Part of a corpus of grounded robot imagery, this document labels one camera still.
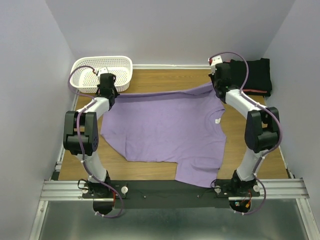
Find purple t-shirt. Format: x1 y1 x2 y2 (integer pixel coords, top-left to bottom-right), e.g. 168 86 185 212
100 83 227 188

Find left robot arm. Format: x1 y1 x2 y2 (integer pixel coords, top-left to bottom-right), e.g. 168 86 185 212
63 70 121 198

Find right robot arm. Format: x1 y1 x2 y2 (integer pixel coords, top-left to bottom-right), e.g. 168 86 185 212
209 62 281 198

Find red folded t-shirt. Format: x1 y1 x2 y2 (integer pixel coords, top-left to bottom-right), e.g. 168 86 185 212
221 61 268 95

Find white perforated plastic basket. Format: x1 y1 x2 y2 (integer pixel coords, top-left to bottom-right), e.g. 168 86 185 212
69 55 133 94

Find black folded t-shirt top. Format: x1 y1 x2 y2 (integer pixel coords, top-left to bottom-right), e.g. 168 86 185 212
228 58 273 92

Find black folded t-shirt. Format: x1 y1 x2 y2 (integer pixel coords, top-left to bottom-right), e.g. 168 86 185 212
228 58 273 92
244 89 271 97

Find black folded t-shirt bottom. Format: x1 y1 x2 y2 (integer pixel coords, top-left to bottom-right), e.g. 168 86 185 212
244 89 271 97

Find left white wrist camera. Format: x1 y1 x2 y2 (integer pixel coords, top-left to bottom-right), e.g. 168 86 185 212
93 66 109 81

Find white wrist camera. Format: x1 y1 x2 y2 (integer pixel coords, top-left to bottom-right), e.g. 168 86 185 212
93 66 109 81
208 55 223 75

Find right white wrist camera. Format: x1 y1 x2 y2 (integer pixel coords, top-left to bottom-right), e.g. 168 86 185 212
208 55 223 75

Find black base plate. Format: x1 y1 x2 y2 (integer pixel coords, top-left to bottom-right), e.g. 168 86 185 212
78 179 261 216

